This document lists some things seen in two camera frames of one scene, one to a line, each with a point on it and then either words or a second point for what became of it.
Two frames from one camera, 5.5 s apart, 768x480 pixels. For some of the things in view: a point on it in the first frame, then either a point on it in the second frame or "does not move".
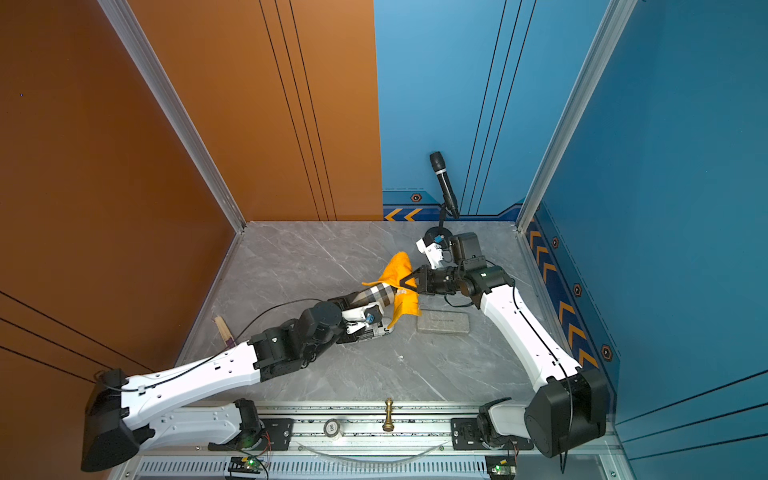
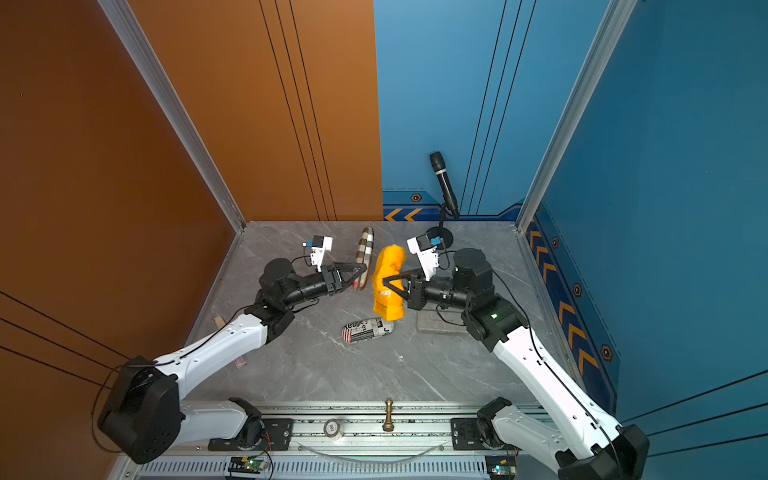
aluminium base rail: (365, 441) does not move
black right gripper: (426, 283) -> (416, 297)
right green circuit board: (501, 467) does not move
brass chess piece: (388, 425) does not move
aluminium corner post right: (618, 14) does not move
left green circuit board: (246, 464) does not move
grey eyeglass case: (443, 321) does not move
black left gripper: (334, 306) -> (332, 279)
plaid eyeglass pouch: (383, 293) -> (364, 256)
